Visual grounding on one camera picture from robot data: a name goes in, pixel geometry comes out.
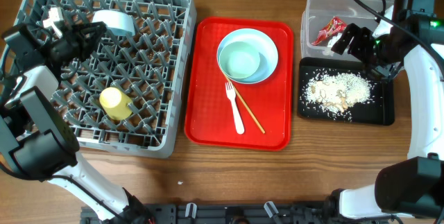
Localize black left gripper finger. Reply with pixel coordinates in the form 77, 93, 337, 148
71, 21, 107, 37
80, 33, 103, 61

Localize white napkin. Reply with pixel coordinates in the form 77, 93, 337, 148
323, 33, 342, 56

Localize white plastic fork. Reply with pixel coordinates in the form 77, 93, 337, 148
225, 81, 245, 135

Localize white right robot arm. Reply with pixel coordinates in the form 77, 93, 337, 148
326, 0, 443, 223

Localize red snack wrapper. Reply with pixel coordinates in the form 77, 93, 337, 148
311, 17, 348, 46

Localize green bowl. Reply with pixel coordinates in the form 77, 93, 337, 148
217, 42, 261, 79

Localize grey dishwasher rack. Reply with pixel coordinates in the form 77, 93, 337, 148
14, 0, 196, 158

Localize large light blue plate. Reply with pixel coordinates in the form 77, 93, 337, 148
216, 28, 279, 84

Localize clear plastic waste bin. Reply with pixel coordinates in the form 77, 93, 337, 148
300, 0, 378, 62

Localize red plastic tray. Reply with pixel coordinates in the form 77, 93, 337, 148
185, 17, 294, 151

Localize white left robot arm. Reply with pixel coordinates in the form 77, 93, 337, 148
1, 22, 156, 223

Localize light blue small bowl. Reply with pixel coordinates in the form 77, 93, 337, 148
92, 10, 135, 36

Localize yellow plastic cup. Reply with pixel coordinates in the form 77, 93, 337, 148
99, 87, 132, 121

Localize wooden chopstick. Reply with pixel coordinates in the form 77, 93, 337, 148
223, 75, 266, 134

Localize black waste tray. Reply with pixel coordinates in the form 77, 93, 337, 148
298, 58, 395, 126

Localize rice and food scraps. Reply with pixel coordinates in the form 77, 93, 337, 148
299, 70, 374, 121

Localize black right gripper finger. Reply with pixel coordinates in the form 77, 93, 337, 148
331, 24, 361, 55
348, 26, 372, 62

